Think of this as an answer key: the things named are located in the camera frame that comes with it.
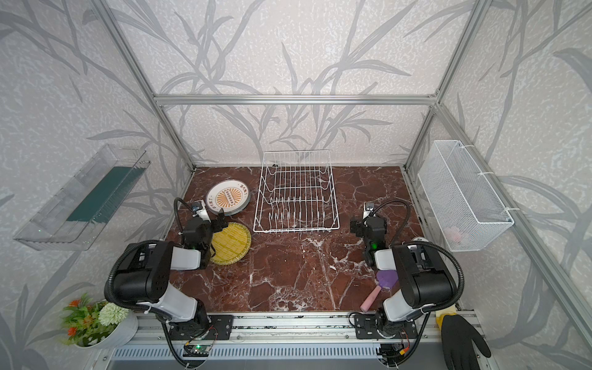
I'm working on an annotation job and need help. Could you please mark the beige patterned plate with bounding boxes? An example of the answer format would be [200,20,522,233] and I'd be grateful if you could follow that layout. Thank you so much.
[212,222,251,248]
[211,246,251,266]

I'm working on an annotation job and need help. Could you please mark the white wire dish rack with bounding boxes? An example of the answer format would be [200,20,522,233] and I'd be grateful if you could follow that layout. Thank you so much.
[253,150,340,234]

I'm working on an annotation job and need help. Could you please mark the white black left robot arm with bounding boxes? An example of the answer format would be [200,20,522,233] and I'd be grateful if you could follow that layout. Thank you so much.
[104,197,233,342]

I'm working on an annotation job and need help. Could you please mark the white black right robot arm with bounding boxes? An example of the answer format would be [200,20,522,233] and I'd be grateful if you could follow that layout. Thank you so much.
[348,199,465,340]

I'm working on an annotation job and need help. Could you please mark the purple pink spatula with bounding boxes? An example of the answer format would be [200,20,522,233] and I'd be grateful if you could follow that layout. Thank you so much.
[360,270,399,312]

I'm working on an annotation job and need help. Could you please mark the pink object in basket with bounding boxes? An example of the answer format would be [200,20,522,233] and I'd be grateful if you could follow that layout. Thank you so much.
[444,227,467,248]

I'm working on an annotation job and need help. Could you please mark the green mat in shelf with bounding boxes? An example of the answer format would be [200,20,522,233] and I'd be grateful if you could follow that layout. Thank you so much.
[66,166,145,224]

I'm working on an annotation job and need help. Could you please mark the green lit circuit board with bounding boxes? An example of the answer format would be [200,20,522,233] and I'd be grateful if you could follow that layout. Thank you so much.
[183,341,214,358]

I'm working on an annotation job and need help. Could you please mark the black glove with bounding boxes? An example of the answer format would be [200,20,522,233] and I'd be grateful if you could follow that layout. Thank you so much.
[441,314,492,370]

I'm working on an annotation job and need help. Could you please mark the potted artificial flowers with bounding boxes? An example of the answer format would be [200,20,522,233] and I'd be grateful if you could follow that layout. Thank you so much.
[62,294,139,349]

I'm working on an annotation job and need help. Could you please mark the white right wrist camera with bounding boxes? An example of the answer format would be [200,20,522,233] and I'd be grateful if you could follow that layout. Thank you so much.
[363,202,376,218]

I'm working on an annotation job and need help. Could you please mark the white mesh wall basket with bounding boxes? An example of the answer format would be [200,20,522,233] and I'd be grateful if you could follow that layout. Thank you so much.
[418,140,514,252]

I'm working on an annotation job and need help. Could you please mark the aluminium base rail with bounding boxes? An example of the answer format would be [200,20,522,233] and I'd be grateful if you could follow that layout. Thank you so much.
[87,310,496,370]

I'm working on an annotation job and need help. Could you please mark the aluminium frame crossbar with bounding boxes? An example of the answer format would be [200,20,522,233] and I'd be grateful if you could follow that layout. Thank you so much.
[154,95,436,106]

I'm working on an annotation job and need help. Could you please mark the clear plastic wall shelf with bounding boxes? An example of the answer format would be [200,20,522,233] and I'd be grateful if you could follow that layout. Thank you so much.
[14,144,150,251]

